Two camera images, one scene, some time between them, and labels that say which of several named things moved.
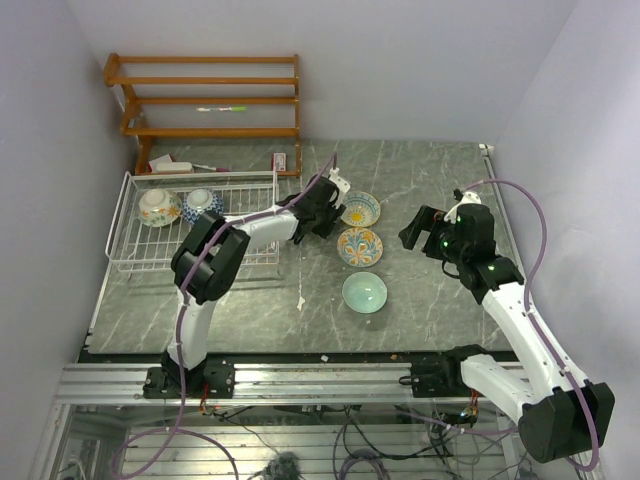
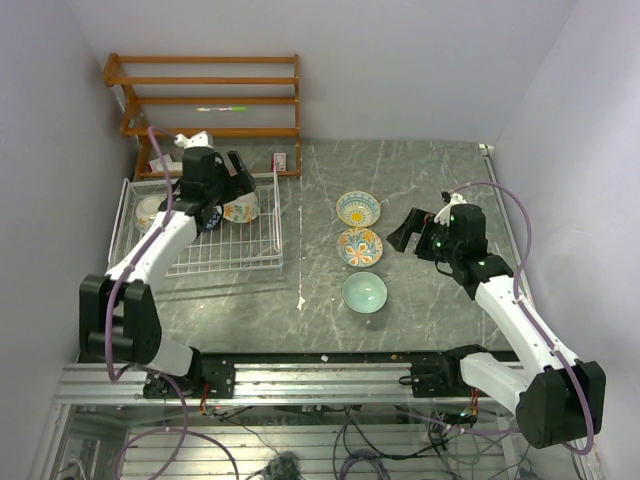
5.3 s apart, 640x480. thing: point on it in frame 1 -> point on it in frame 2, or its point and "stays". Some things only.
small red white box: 278,162 stays
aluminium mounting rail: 113,384 stays
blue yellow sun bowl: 362,209 stays
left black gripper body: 327,218 -> 217,193
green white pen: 223,109 stays
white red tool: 342,185 -> 201,139
